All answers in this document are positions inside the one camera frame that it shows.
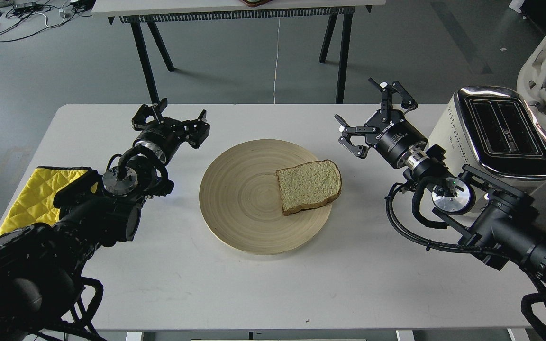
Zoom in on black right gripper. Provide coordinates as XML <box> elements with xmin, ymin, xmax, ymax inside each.
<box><xmin>334</xmin><ymin>78</ymin><xmax>428</xmax><ymax>170</ymax></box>

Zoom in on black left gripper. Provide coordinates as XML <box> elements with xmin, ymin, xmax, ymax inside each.
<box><xmin>132</xmin><ymin>99</ymin><xmax>210</xmax><ymax>162</ymax></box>

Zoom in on slice of white bread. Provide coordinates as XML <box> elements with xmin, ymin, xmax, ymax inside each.
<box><xmin>275</xmin><ymin>160</ymin><xmax>342</xmax><ymax>216</ymax></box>

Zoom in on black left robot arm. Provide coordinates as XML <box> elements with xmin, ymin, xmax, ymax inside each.
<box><xmin>0</xmin><ymin>99</ymin><xmax>210</xmax><ymax>341</ymax></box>

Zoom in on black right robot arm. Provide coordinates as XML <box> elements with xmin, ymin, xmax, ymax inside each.
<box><xmin>335</xmin><ymin>80</ymin><xmax>546</xmax><ymax>341</ymax></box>

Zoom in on cream and chrome toaster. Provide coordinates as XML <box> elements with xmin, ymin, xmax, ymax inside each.
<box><xmin>428</xmin><ymin>86</ymin><xmax>546</xmax><ymax>194</ymax></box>

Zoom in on round wooden plate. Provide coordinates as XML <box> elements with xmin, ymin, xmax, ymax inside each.
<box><xmin>199</xmin><ymin>139</ymin><xmax>332</xmax><ymax>255</ymax></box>

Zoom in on white background table black legs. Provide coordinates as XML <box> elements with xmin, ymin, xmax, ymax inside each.
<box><xmin>91</xmin><ymin>0</ymin><xmax>385</xmax><ymax>104</ymax></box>

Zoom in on brown object on background table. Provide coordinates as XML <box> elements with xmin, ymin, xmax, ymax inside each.
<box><xmin>241</xmin><ymin>0</ymin><xmax>271</xmax><ymax>7</ymax></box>

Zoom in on yellow quilted cloth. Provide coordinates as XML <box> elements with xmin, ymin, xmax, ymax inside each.
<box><xmin>0</xmin><ymin>166</ymin><xmax>100</xmax><ymax>237</ymax></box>

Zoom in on white hanging cable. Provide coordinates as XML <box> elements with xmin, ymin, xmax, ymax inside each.
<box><xmin>273</xmin><ymin>17</ymin><xmax>281</xmax><ymax>104</ymax></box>

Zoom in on cables and adapters on floor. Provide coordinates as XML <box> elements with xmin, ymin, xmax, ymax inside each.
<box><xmin>0</xmin><ymin>0</ymin><xmax>96</xmax><ymax>50</ymax></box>

